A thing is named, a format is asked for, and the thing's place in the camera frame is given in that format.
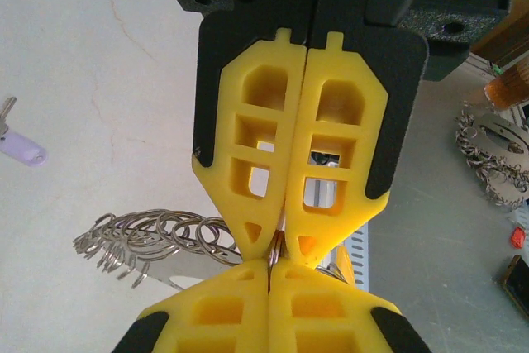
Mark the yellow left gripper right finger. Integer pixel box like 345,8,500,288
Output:
268,256,431,353

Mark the white slotted cable duct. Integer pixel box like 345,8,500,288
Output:
341,225,369,288

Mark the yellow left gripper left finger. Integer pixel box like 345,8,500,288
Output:
111,259,270,353

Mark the silver split key ring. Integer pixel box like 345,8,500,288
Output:
266,231,287,288

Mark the amber tape roll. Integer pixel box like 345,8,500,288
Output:
470,9,529,112

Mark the dark flat device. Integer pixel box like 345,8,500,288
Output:
499,254,529,321

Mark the silver key with purple tag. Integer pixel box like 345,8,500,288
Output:
0,96,49,169

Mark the key with yellow tag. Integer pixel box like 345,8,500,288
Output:
330,245,353,286

